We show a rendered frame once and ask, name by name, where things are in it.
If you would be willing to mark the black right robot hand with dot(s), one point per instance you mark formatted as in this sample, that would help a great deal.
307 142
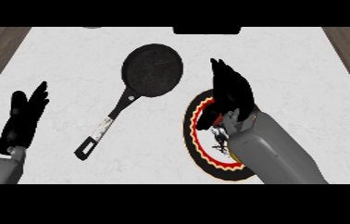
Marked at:
230 89

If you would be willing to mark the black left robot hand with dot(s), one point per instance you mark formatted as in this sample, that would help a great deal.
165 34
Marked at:
20 122

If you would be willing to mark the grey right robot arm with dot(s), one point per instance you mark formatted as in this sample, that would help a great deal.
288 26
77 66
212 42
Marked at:
269 150

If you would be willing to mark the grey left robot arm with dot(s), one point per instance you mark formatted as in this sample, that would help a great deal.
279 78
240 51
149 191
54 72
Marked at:
9 166

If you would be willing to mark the black frying pan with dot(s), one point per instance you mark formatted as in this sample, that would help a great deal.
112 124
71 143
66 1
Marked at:
144 79

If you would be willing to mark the black red patterned plate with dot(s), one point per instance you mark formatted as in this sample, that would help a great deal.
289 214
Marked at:
199 147

